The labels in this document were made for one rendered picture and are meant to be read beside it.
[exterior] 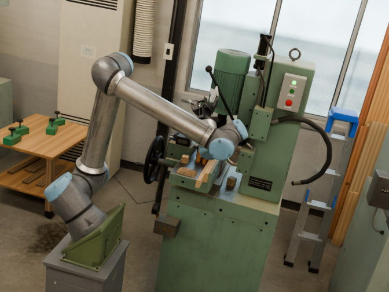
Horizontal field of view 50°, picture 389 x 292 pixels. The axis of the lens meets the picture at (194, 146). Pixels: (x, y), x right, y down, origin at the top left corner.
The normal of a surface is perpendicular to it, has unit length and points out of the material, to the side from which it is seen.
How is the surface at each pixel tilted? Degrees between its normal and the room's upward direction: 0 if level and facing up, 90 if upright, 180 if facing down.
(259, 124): 90
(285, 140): 90
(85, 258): 90
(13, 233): 0
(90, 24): 90
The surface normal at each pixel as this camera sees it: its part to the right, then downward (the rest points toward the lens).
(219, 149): -0.24, 0.41
